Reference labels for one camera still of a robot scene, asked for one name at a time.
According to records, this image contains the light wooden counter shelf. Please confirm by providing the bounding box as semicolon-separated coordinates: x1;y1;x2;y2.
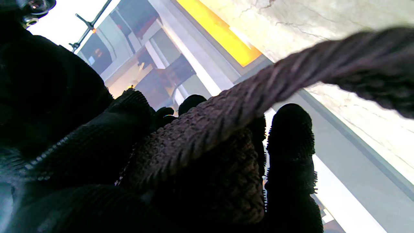
264;108;388;233

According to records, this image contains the dark brown woven belt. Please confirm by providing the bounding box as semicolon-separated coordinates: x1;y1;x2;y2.
115;26;414;224

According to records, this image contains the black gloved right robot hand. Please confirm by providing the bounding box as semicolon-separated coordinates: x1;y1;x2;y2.
0;0;114;188

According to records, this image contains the black angled slab stand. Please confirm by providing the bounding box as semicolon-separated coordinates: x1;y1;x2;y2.
134;55;198;102

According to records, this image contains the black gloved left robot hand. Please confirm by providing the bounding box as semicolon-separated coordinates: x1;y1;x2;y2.
10;89;324;233

